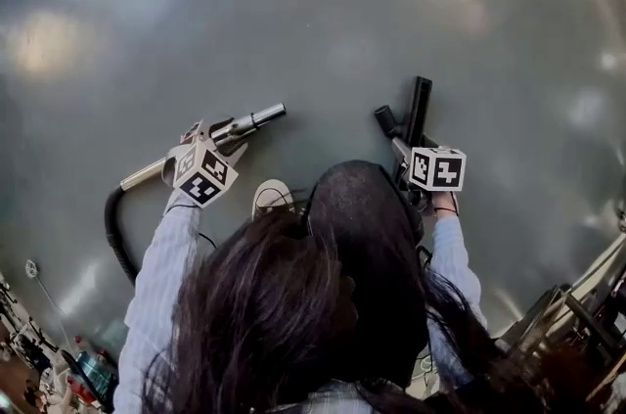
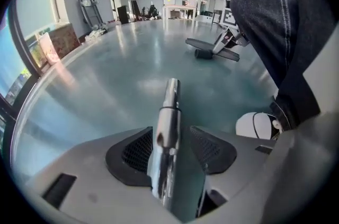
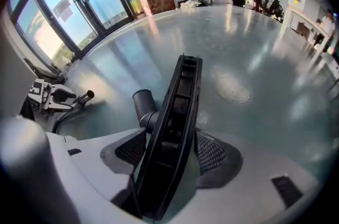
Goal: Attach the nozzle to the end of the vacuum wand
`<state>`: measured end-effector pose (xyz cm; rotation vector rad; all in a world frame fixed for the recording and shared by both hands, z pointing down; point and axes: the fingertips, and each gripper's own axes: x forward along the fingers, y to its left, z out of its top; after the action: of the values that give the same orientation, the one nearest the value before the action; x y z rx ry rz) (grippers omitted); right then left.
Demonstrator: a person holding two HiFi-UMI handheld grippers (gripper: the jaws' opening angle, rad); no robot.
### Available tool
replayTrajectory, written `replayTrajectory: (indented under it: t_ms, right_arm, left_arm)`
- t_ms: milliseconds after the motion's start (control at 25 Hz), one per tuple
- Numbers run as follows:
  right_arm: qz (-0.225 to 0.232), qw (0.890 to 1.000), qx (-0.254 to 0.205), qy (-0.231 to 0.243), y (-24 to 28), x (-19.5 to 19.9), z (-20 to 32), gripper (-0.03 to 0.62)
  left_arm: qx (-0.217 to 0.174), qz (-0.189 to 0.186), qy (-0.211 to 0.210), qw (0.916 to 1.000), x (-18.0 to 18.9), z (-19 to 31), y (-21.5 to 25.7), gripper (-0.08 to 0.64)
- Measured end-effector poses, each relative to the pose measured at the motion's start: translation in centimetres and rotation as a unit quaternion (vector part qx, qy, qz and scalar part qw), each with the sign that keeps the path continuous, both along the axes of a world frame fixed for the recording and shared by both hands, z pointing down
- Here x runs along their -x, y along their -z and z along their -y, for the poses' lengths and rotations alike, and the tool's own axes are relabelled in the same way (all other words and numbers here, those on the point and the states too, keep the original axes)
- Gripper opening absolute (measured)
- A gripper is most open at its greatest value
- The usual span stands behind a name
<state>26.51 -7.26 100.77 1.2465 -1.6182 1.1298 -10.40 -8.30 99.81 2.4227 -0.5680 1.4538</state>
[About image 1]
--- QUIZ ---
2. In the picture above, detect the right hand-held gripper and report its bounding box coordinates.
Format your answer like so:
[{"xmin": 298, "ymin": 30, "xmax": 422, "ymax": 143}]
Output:
[{"xmin": 389, "ymin": 135, "xmax": 468, "ymax": 208}]

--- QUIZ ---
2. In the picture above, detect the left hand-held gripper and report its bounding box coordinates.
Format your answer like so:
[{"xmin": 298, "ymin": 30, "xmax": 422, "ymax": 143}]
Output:
[{"xmin": 162, "ymin": 116, "xmax": 250, "ymax": 208}]

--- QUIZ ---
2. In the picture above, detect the black vacuum floor nozzle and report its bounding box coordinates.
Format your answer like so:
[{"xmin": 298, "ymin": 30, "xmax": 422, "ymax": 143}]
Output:
[{"xmin": 374, "ymin": 76, "xmax": 441, "ymax": 149}]

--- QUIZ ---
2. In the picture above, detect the silver vacuum wand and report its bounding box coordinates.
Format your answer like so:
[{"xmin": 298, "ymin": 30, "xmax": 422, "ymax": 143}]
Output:
[{"xmin": 119, "ymin": 102, "xmax": 288, "ymax": 194}]

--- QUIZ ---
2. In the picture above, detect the person's left forearm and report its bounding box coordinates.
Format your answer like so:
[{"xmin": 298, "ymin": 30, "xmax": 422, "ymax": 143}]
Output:
[{"xmin": 112, "ymin": 191, "xmax": 202, "ymax": 414}]

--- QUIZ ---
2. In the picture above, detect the person's right forearm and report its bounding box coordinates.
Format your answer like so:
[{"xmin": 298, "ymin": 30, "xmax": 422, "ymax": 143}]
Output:
[{"xmin": 425, "ymin": 189, "xmax": 490, "ymax": 391}]

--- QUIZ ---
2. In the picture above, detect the red and teal vacuum cleaner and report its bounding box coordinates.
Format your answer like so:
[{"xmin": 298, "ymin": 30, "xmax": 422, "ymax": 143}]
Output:
[{"xmin": 61, "ymin": 345, "xmax": 118, "ymax": 411}]

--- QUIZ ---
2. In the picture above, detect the person's left shoe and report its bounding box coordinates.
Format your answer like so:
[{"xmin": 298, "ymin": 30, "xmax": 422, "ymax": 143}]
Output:
[{"xmin": 250, "ymin": 178, "xmax": 297, "ymax": 222}]

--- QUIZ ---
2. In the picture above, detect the striped light blue shirt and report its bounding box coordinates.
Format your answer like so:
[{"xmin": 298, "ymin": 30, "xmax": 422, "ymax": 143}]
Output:
[{"xmin": 288, "ymin": 380, "xmax": 373, "ymax": 414}]

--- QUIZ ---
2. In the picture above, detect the black vacuum hose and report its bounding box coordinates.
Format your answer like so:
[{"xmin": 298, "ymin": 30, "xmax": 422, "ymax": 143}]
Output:
[{"xmin": 104, "ymin": 184, "xmax": 141, "ymax": 289}]

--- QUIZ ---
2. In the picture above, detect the white floor cable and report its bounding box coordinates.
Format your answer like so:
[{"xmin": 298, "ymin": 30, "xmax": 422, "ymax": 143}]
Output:
[{"xmin": 24, "ymin": 258, "xmax": 74, "ymax": 347}]

